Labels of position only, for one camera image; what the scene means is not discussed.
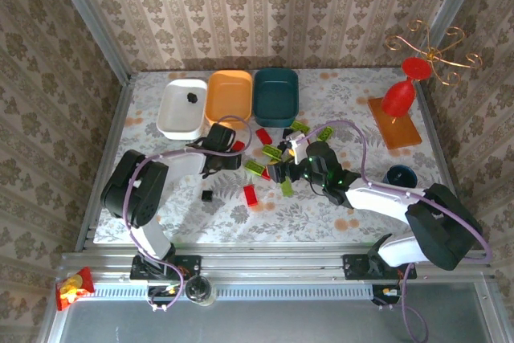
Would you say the orange plastic container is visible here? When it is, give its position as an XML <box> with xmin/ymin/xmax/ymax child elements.
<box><xmin>203</xmin><ymin>69</ymin><xmax>254</xmax><ymax>130</ymax></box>

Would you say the floral table cover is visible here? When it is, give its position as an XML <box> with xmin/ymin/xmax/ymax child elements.
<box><xmin>92</xmin><ymin>68</ymin><xmax>462</xmax><ymax>245</ymax></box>

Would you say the white plastic container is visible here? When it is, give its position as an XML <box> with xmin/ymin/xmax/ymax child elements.
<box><xmin>155</xmin><ymin>78</ymin><xmax>209</xmax><ymax>141</ymax></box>

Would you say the teal plastic container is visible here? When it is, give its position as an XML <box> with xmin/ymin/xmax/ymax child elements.
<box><xmin>251</xmin><ymin>67</ymin><xmax>300</xmax><ymax>129</ymax></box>

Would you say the dark blue cup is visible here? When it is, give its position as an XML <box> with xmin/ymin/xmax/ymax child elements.
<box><xmin>381</xmin><ymin>164</ymin><xmax>418</xmax><ymax>190</ymax></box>

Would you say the orange rectangular board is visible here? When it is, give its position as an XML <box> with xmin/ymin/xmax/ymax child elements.
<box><xmin>367</xmin><ymin>96</ymin><xmax>423</xmax><ymax>150</ymax></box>

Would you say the red plastic goblet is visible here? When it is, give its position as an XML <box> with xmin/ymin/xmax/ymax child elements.
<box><xmin>380</xmin><ymin>56</ymin><xmax>434</xmax><ymax>119</ymax></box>

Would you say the round black glass jar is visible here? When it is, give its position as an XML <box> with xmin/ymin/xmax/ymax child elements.
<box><xmin>184</xmin><ymin>275</ymin><xmax>218</xmax><ymax>307</ymax></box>

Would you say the red and yellow toy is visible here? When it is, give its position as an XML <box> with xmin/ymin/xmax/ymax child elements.
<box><xmin>55</xmin><ymin>266</ymin><xmax>96</xmax><ymax>312</ymax></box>

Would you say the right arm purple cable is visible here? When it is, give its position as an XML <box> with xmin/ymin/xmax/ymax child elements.
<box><xmin>303</xmin><ymin>120</ymin><xmax>494</xmax><ymax>343</ymax></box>

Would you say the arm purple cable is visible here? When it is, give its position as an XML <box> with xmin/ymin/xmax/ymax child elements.
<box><xmin>122</xmin><ymin>115</ymin><xmax>254</xmax><ymax>312</ymax></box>
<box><xmin>303</xmin><ymin>120</ymin><xmax>494</xmax><ymax>343</ymax></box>

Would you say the long aluminium frame rail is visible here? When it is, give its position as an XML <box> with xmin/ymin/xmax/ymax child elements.
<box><xmin>59</xmin><ymin>241</ymin><xmax>495</xmax><ymax>282</ymax></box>

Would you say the aluminium side rail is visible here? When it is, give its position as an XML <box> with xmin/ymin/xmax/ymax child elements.
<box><xmin>415</xmin><ymin>80</ymin><xmax>479</xmax><ymax>248</ymax></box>
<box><xmin>75</xmin><ymin>76</ymin><xmax>136</xmax><ymax>254</ymax></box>

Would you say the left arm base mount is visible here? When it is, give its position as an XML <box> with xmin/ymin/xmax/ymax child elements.
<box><xmin>130</xmin><ymin>253</ymin><xmax>202</xmax><ymax>282</ymax></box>

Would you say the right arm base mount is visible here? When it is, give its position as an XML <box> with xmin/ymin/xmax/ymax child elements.
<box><xmin>342</xmin><ymin>252</ymin><xmax>418</xmax><ymax>281</ymax></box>

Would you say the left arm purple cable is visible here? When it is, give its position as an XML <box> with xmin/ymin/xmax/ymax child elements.
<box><xmin>122</xmin><ymin>115</ymin><xmax>254</xmax><ymax>312</ymax></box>

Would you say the slotted cable duct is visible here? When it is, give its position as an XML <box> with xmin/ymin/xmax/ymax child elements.
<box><xmin>92</xmin><ymin>283</ymin><xmax>374</xmax><ymax>302</ymax></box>

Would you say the gold wire stand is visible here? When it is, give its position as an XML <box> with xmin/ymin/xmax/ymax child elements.
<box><xmin>384</xmin><ymin>18</ymin><xmax>483</xmax><ymax>87</ymax></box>

